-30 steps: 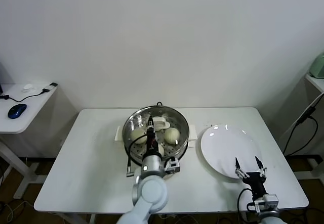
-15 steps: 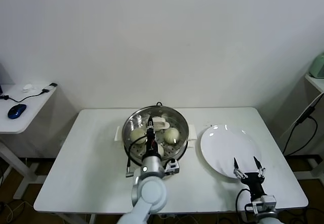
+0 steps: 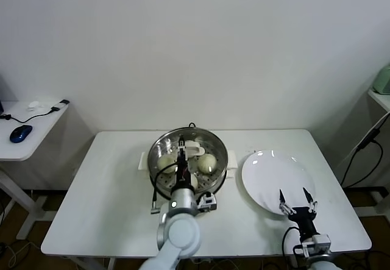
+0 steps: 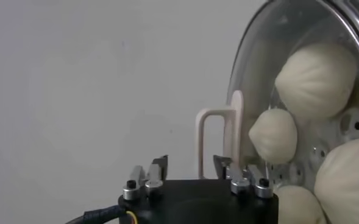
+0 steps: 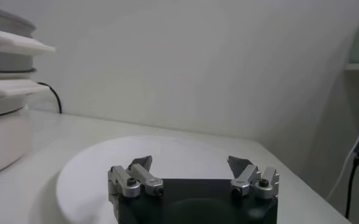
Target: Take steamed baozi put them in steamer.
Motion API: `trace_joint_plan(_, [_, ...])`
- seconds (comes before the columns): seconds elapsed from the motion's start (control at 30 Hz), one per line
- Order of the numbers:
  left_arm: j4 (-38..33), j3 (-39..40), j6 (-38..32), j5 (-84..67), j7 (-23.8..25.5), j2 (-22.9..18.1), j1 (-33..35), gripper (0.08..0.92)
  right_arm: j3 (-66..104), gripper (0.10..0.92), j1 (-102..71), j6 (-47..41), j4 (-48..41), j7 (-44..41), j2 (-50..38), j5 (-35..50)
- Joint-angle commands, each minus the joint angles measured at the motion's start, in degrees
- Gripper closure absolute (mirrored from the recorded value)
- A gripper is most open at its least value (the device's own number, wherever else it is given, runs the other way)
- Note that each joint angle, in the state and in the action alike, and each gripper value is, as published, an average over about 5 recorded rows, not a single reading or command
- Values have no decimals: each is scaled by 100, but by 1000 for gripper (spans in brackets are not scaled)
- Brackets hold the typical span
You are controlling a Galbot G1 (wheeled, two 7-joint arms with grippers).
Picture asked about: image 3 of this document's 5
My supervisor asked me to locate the thin white hanging cable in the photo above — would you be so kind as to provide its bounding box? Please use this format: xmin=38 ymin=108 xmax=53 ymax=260
xmin=336 ymin=116 xmax=390 ymax=167

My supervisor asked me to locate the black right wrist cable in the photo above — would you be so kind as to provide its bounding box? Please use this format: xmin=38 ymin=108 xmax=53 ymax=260
xmin=282 ymin=226 xmax=302 ymax=257

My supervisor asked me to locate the stainless steel steamer basket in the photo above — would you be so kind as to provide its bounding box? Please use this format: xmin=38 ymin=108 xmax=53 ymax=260
xmin=138 ymin=127 xmax=238 ymax=199

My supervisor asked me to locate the white adapter with black plugs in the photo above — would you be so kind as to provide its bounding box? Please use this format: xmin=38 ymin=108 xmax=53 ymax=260
xmin=51 ymin=99 xmax=70 ymax=112

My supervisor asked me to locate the black desk cable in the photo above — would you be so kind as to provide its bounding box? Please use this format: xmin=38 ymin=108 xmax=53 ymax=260
xmin=0 ymin=107 xmax=57 ymax=124

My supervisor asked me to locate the white shelf table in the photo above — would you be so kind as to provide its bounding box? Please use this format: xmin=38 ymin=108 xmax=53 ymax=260
xmin=353 ymin=88 xmax=390 ymax=219

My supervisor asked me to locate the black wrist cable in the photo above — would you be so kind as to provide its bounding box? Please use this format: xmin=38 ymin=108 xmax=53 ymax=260
xmin=151 ymin=166 xmax=178 ymax=215
xmin=282 ymin=226 xmax=302 ymax=257

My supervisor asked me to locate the glass lid with cream handle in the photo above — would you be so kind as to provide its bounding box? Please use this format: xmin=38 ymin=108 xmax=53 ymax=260
xmin=148 ymin=128 xmax=229 ymax=191

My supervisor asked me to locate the white crumpled tissue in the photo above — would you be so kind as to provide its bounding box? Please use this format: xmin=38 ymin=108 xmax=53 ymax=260
xmin=26 ymin=100 xmax=46 ymax=112

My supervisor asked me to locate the white round plate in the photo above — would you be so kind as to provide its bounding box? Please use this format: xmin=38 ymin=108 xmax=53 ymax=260
xmin=241 ymin=150 xmax=316 ymax=217

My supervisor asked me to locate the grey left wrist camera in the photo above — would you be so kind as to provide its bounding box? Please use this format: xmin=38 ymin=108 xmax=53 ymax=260
xmin=197 ymin=192 xmax=218 ymax=212

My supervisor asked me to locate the blue computer mouse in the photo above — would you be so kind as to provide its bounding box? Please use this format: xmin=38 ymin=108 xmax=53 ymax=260
xmin=9 ymin=124 xmax=33 ymax=144

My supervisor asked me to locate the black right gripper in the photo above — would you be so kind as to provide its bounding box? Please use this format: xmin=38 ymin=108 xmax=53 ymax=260
xmin=279 ymin=187 xmax=319 ymax=237

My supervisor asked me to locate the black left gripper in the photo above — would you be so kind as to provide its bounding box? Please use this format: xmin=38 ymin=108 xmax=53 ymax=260
xmin=175 ymin=135 xmax=190 ymax=188

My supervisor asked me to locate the white side desk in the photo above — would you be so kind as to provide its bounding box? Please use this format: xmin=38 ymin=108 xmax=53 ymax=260
xmin=0 ymin=101 xmax=70 ymax=240

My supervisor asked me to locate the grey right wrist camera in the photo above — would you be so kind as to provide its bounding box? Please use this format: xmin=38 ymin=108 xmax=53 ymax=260
xmin=294 ymin=234 xmax=332 ymax=257

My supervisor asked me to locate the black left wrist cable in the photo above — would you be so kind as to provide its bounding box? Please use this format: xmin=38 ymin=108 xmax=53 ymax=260
xmin=151 ymin=166 xmax=178 ymax=215

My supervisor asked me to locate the pale green appliance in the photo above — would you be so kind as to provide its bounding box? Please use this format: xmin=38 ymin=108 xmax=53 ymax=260
xmin=372 ymin=63 xmax=390 ymax=96

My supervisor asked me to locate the white floor cable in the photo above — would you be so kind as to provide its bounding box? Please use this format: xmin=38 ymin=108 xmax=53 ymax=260
xmin=7 ymin=241 xmax=34 ymax=268

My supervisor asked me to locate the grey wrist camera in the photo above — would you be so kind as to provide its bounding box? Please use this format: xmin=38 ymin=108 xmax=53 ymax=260
xmin=197 ymin=192 xmax=218 ymax=212
xmin=294 ymin=234 xmax=332 ymax=257

